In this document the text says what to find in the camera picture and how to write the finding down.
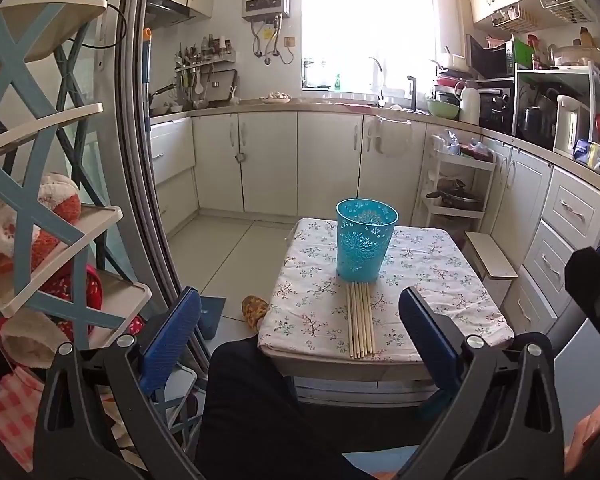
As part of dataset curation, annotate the black range hood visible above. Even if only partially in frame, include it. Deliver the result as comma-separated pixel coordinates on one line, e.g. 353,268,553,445
145,0,195,29

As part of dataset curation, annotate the green bowl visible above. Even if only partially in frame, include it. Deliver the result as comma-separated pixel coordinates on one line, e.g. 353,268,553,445
427,99,460,120

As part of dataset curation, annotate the wall utensil rack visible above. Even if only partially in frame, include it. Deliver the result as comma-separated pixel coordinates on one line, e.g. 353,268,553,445
174,35,238,110

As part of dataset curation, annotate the black microwave oven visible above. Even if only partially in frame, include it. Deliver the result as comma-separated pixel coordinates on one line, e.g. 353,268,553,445
467,35,515,79

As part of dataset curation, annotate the yellow patterned slipper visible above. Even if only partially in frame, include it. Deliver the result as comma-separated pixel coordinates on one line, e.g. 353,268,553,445
242,296,270,333

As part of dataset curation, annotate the small white step stool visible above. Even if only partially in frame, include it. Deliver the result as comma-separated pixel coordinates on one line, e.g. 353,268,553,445
463,232,518,307

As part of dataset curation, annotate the floral tablecloth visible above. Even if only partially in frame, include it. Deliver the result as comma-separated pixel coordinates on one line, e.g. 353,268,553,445
258,218,514,363

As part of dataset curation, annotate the white thermos jug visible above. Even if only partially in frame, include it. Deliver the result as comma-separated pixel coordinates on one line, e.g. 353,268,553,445
456,84,481,126

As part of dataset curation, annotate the white rolling storage cart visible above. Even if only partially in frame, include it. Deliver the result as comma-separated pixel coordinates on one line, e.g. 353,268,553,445
412,129,498,246

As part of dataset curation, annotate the white electric kettle pot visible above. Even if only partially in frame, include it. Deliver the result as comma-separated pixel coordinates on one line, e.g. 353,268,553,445
553,94,591,158

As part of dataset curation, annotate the kitchen faucet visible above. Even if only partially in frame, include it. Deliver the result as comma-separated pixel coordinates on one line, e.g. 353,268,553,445
370,56,386,107

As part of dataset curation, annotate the blue and white shelf rack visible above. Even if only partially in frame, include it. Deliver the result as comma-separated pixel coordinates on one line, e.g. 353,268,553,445
0,0,151,368

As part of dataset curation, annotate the blue dustpan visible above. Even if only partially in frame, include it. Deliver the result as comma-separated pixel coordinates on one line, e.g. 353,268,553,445
198,296,226,340

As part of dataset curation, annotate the teal perforated plastic basket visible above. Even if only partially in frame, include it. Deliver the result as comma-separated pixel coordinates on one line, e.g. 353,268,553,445
336,198,399,283

